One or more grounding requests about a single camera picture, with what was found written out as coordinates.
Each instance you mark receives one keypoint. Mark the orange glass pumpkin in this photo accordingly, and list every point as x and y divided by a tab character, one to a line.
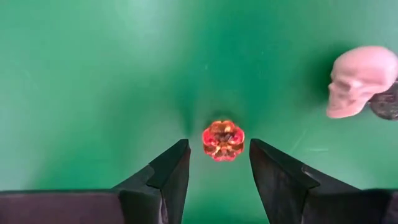
223	141

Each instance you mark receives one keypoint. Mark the white plastic skull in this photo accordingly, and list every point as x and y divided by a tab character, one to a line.
360	74

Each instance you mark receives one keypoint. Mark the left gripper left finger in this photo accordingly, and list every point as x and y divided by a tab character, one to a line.
161	196

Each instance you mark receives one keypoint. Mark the black glass skull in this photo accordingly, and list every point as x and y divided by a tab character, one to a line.
387	105

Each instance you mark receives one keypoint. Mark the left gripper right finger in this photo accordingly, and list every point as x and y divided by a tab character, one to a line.
289	193

